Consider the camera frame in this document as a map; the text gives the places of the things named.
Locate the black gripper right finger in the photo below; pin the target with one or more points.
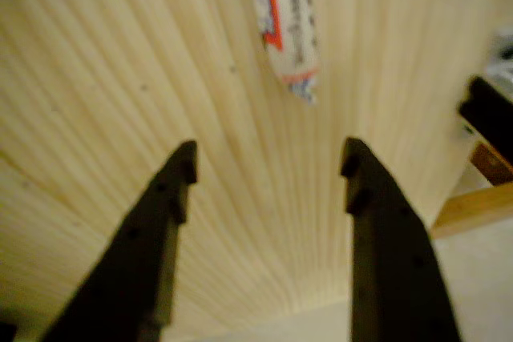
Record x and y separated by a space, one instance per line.
393 270

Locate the white red candy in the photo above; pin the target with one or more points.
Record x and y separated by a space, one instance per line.
284 25

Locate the silver metal bracket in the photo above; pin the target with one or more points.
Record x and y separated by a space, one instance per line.
503 57

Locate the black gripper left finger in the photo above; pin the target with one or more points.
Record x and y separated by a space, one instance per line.
132 262

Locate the black clamp block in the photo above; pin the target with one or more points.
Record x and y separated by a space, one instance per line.
491 117

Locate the brown wooden frame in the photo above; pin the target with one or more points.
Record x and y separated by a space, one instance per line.
473 210

